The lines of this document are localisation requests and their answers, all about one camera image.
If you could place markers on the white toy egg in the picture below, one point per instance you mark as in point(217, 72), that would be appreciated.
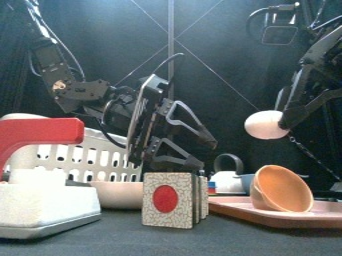
point(262, 125)

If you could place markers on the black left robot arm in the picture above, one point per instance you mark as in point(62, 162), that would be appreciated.
point(82, 91)

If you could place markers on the pink rectangular tray plate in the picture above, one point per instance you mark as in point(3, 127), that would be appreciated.
point(275, 218)

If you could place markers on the red and blue stacked toy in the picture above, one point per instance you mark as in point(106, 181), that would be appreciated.
point(211, 187)

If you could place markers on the patterned box with red dot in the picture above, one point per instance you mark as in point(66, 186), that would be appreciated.
point(166, 199)

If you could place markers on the patterned white block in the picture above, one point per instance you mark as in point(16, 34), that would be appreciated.
point(203, 196)

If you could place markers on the white perforated plastic basket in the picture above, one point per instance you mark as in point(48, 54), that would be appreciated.
point(102, 146)

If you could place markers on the blue cup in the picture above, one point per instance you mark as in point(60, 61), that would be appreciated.
point(246, 183)

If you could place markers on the orange eggshell half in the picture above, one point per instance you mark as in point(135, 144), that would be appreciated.
point(285, 188)

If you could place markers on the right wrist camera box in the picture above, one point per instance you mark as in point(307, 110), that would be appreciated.
point(279, 35)

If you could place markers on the grey vertical frame pole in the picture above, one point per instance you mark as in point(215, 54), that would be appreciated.
point(171, 33)

